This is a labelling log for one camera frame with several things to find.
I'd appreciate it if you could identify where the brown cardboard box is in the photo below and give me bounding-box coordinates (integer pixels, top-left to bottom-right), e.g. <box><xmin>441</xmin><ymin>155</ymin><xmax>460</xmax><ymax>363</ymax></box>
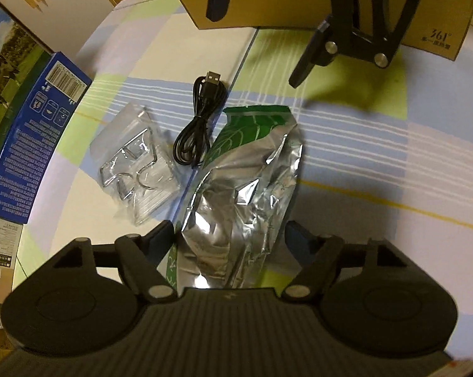
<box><xmin>158</xmin><ymin>0</ymin><xmax>473</xmax><ymax>62</ymax></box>

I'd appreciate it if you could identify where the clear bag of metal hooks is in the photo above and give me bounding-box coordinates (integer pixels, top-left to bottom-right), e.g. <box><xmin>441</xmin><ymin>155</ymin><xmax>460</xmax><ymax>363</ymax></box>
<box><xmin>89</xmin><ymin>102</ymin><xmax>182</xmax><ymax>226</ymax></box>

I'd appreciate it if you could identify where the black usb cable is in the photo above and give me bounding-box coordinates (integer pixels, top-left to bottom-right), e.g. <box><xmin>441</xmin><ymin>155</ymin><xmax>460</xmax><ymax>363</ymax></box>
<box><xmin>173</xmin><ymin>70</ymin><xmax>228</xmax><ymax>167</ymax></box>

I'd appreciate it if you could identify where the white box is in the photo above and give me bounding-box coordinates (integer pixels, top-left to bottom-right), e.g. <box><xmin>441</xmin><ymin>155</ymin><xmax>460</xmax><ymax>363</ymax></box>
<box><xmin>0</xmin><ymin>0</ymin><xmax>116</xmax><ymax>54</ymax></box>

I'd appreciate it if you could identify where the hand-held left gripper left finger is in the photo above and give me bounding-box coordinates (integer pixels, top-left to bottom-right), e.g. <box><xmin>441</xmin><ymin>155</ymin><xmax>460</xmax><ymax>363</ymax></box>
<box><xmin>52</xmin><ymin>221</ymin><xmax>179</xmax><ymax>304</ymax></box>

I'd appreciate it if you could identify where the silver and green foil bag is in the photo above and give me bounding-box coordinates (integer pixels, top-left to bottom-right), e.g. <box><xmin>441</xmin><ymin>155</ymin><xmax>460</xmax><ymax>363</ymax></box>
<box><xmin>164</xmin><ymin>104</ymin><xmax>304</xmax><ymax>295</ymax></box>

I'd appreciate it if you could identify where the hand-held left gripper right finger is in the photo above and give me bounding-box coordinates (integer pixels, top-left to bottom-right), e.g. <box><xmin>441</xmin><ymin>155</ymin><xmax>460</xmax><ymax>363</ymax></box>
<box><xmin>280</xmin><ymin>221</ymin><xmax>412</xmax><ymax>303</ymax></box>

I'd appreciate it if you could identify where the blue and green printed carton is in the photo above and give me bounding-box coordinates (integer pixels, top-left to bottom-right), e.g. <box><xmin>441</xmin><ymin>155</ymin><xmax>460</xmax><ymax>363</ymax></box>
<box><xmin>0</xmin><ymin>0</ymin><xmax>93</xmax><ymax>323</ymax></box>

